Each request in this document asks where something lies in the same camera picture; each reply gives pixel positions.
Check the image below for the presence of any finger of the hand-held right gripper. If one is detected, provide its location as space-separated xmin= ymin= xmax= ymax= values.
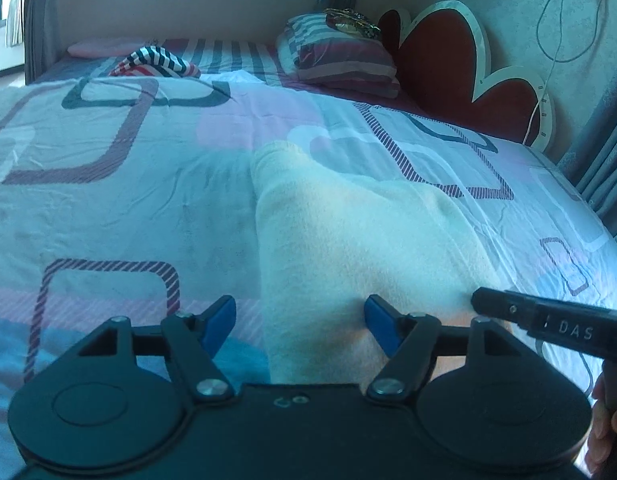
xmin=470 ymin=287 xmax=537 ymax=335

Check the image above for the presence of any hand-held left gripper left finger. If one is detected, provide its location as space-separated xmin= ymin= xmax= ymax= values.
xmin=77 ymin=294 xmax=238 ymax=402

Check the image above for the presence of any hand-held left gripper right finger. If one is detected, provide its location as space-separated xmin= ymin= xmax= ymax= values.
xmin=364 ymin=294 xmax=515 ymax=403

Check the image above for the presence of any cream knit sweater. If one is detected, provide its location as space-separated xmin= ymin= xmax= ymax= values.
xmin=249 ymin=140 xmax=514 ymax=386

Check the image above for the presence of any person's right hand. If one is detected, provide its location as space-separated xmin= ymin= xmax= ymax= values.
xmin=585 ymin=374 xmax=617 ymax=476

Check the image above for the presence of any patterned pink blue bed cover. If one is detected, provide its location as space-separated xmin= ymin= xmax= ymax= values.
xmin=0 ymin=67 xmax=617 ymax=480

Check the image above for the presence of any red heart-shaped headboard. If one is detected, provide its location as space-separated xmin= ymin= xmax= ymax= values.
xmin=377 ymin=0 xmax=554 ymax=153

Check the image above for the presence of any striped bed sheet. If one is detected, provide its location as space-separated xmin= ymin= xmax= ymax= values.
xmin=31 ymin=37 xmax=427 ymax=111

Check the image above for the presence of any navy white striped cloth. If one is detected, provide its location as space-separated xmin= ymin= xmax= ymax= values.
xmin=108 ymin=45 xmax=202 ymax=79

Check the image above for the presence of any striped pillow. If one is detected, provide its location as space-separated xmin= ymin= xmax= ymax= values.
xmin=276 ymin=10 xmax=402 ymax=98

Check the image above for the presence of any golden patterned item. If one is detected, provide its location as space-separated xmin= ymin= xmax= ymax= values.
xmin=323 ymin=7 xmax=382 ymax=40

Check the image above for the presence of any brown grey curtain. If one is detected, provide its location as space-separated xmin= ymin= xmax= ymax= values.
xmin=22 ymin=0 xmax=82 ymax=86

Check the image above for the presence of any white cable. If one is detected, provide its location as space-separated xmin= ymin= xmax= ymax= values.
xmin=525 ymin=0 xmax=605 ymax=147

